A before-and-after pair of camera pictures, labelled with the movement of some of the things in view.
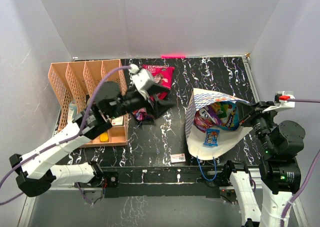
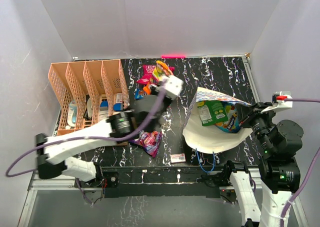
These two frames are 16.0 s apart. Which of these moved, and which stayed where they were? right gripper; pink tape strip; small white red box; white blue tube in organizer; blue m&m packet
Moved: blue m&m packet
Stayed: pink tape strip; right gripper; small white red box; white blue tube in organizer
